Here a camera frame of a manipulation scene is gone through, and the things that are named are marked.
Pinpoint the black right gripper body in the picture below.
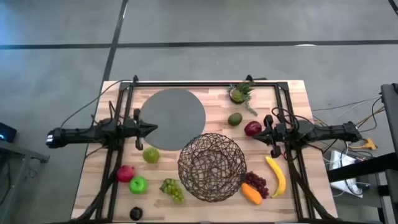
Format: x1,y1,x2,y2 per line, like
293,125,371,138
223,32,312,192
264,114,290,159

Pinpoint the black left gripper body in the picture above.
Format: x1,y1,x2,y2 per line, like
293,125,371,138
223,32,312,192
123,108,147,151

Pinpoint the yellow-green pear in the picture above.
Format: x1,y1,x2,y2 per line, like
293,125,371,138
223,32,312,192
142,147,160,164

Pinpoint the red grape bunch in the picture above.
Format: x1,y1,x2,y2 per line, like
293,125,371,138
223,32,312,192
243,170,270,199

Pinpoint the brown woven wire basket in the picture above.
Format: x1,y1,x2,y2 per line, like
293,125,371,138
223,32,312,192
177,133,248,203

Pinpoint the dark red apple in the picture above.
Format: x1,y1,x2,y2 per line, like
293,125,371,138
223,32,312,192
244,120,262,137

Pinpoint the round grey mat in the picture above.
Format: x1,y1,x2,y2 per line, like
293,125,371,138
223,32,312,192
139,89,206,152

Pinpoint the yellow banana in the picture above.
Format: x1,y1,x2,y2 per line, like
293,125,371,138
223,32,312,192
265,156,287,199

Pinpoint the small potted green plant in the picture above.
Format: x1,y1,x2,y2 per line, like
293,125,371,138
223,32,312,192
228,81,259,116

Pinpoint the red pomegranate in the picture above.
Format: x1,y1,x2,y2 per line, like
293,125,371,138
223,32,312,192
116,165,136,184

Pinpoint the bright green apple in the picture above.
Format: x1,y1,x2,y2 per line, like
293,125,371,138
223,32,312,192
129,175,149,195

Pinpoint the orange fruit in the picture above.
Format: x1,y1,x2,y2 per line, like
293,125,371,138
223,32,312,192
241,182,263,206

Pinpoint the green grape bunch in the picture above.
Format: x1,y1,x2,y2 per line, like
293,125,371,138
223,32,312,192
159,178,186,205

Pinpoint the white box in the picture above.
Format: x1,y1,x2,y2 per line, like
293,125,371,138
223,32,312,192
328,150,364,198

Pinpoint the small black fruit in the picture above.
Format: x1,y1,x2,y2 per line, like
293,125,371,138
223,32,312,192
129,206,144,222

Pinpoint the grey side table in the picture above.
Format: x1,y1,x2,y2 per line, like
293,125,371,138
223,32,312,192
0,139,50,215

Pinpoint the black device with blue light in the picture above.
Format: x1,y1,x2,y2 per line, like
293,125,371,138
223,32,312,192
0,122,18,143

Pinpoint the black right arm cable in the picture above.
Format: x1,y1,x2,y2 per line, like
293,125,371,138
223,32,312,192
271,106,301,133

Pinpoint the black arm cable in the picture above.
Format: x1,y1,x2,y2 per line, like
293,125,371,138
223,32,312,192
60,79,134,129
271,106,301,133

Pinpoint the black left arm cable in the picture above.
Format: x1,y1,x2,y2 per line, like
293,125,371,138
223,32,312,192
60,79,134,129

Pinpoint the black metal table frame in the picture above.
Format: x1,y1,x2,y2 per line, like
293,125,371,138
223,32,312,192
74,74,336,223

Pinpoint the yellow cable connector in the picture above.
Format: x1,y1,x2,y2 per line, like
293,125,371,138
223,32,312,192
349,138,377,151

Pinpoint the bundle of loose cables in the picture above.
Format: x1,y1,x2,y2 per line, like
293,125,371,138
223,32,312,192
312,95,387,133

